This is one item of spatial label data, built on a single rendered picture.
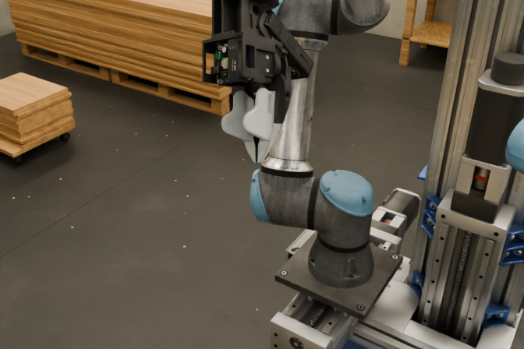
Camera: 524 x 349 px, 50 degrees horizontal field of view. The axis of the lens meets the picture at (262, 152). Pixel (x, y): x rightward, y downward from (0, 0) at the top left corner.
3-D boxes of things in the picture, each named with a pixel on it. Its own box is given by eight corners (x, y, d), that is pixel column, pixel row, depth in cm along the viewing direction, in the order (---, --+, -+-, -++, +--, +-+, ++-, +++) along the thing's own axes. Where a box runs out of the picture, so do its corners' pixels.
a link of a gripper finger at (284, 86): (254, 124, 71) (254, 56, 71) (263, 125, 72) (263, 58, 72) (282, 122, 67) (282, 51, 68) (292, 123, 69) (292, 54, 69)
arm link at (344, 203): (368, 252, 118) (374, 200, 111) (306, 242, 121) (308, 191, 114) (373, 220, 128) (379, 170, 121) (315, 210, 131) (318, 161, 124)
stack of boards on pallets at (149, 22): (290, 74, 500) (293, -13, 461) (220, 118, 425) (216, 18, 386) (100, 27, 617) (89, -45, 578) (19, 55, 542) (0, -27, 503)
